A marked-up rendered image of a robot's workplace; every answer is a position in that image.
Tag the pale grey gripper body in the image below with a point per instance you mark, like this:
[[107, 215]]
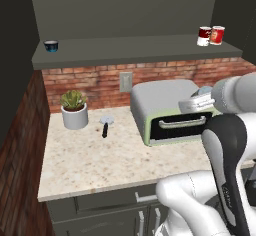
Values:
[[195, 104]]

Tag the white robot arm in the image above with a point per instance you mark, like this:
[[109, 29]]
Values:
[[230, 166]]

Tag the dark grey cabinet door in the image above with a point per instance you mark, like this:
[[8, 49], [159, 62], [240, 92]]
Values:
[[16, 46], [233, 20]]

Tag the green and grey toaster oven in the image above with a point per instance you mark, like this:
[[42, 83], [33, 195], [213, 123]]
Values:
[[160, 96]]

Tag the red and white can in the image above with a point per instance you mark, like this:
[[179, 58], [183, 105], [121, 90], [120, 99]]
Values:
[[203, 36]]

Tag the green plant in white pot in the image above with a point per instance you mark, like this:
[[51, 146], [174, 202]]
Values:
[[74, 113]]

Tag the dark grey cupboard door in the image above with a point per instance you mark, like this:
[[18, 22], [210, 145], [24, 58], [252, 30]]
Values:
[[100, 223], [152, 221]]

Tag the dark grey drawer front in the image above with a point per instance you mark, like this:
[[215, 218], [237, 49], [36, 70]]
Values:
[[110, 198]]

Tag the grey wall switch plate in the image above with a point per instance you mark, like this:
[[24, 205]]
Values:
[[126, 82]]

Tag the dark grey open wall cabinet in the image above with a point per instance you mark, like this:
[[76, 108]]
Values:
[[133, 51]]

